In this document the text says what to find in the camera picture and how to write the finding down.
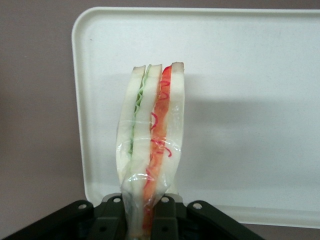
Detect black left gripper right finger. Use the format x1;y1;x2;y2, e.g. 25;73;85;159
151;194;266;240

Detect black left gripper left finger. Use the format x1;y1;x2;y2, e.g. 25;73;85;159
1;192;130;240

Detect triangle sandwich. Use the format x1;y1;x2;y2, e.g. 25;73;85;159
115;61;187;238

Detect cream plastic tray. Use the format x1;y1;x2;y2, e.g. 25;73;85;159
71;6;320;229

